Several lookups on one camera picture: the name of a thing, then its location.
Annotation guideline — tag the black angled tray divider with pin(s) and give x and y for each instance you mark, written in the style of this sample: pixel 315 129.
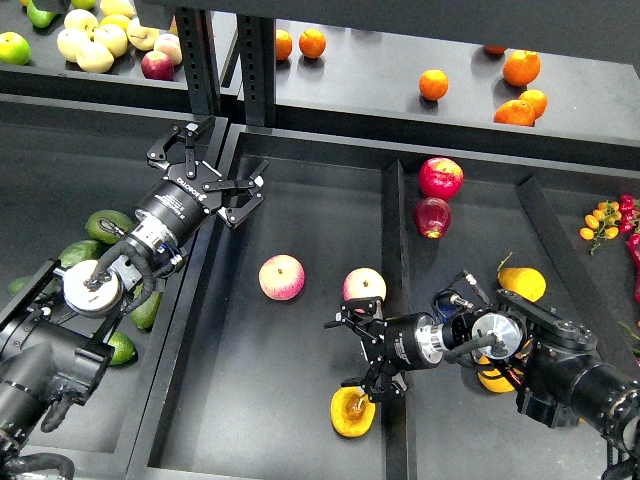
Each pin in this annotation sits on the black angled tray divider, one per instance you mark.
pixel 588 302

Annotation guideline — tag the orange right small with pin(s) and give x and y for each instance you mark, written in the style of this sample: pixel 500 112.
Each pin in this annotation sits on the orange right small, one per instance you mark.
pixel 537 99

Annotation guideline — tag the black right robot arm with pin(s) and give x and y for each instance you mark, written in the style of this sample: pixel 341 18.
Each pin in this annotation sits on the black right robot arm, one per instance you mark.
pixel 552 364

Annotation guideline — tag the large red apple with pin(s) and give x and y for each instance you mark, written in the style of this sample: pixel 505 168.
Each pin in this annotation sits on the large red apple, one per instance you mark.
pixel 441 178

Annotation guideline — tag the orange right front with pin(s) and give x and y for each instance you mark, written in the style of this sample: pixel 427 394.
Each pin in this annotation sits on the orange right front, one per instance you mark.
pixel 515 112

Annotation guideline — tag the pink apple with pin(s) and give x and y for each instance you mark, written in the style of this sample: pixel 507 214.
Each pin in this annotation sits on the pink apple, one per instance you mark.
pixel 364 283
pixel 281 277

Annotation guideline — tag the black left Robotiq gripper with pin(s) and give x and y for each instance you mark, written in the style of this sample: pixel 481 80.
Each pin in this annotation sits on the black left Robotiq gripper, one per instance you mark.
pixel 182 197

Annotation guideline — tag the yellow pear with stem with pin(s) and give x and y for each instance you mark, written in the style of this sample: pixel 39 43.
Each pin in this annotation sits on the yellow pear with stem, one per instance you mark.
pixel 351 412

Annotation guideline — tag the pale yellow pear left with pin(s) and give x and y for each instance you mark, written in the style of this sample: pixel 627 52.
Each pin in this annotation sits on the pale yellow pear left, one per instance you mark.
pixel 69 41

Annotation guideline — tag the black tray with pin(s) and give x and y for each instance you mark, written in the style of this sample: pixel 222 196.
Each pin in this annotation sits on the black tray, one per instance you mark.
pixel 59 164
pixel 267 370

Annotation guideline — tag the black perforated shelf post right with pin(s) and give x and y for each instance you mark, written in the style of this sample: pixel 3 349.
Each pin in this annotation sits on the black perforated shelf post right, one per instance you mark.
pixel 256 43

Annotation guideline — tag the pink apple left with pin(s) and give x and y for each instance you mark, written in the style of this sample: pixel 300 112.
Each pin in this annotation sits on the pink apple left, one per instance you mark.
pixel 281 277

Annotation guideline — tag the orange on shelf left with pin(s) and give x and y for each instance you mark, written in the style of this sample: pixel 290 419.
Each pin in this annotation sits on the orange on shelf left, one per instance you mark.
pixel 312 43

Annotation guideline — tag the orange cherry tomato bunch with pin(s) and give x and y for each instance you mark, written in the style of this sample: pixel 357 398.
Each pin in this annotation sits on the orange cherry tomato bunch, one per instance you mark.
pixel 601 225

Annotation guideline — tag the orange on shelf centre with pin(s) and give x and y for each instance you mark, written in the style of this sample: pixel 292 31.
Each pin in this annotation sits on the orange on shelf centre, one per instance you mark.
pixel 433 84

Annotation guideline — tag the red apple on shelf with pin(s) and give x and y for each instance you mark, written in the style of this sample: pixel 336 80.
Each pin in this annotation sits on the red apple on shelf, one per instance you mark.
pixel 157 65

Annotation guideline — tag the black left tray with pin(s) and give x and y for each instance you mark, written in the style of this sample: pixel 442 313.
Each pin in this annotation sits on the black left tray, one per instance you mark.
pixel 59 164

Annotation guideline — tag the pale yellow pear right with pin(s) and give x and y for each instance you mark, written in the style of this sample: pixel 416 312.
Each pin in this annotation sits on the pale yellow pear right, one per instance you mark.
pixel 141 37

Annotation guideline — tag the black perforated shelf post left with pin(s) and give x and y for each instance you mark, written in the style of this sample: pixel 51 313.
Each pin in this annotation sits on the black perforated shelf post left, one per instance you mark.
pixel 195 32

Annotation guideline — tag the red chili peppers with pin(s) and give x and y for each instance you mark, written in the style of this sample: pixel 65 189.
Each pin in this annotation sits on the red chili peppers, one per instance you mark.
pixel 629 208

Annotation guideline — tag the pink peach on shelf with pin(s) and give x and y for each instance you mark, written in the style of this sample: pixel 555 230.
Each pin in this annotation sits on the pink peach on shelf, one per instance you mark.
pixel 169 44

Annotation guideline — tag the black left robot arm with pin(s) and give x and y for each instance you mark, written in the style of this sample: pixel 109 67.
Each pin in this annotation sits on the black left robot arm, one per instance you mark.
pixel 55 331

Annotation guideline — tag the pink apple right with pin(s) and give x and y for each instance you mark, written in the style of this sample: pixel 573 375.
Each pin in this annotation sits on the pink apple right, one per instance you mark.
pixel 364 283

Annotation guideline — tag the black centre tray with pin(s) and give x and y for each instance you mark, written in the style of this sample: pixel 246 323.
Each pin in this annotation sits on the black centre tray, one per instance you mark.
pixel 267 370

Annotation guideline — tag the pale yellow pear centre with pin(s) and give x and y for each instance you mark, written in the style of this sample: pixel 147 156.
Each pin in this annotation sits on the pale yellow pear centre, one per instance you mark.
pixel 113 37

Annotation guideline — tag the pale yellow pear front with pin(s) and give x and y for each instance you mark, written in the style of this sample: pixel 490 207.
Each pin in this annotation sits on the pale yellow pear front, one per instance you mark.
pixel 94 57

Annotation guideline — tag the yellow pear top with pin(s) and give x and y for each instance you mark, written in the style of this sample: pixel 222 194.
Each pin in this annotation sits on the yellow pear top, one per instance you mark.
pixel 525 281

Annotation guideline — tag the black perforated shelf post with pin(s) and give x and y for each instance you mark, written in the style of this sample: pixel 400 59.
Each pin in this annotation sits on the black perforated shelf post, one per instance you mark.
pixel 256 43
pixel 195 32

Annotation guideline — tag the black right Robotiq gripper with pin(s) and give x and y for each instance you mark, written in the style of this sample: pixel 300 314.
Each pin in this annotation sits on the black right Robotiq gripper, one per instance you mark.
pixel 391 346

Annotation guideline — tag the green apple on shelf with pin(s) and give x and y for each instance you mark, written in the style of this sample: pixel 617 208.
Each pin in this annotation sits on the green apple on shelf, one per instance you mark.
pixel 14 49

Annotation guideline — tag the orange half hidden left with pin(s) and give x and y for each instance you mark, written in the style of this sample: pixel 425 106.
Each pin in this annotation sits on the orange half hidden left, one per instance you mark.
pixel 283 45

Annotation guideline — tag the green pepper on shelf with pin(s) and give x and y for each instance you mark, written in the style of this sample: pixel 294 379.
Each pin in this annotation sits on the green pepper on shelf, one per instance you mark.
pixel 40 19

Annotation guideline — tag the dark red apple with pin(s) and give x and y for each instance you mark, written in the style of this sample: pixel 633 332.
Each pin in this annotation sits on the dark red apple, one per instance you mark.
pixel 432 217

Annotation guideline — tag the orange on shelf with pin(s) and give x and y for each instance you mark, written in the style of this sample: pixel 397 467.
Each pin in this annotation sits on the orange on shelf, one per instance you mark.
pixel 312 43
pixel 433 84

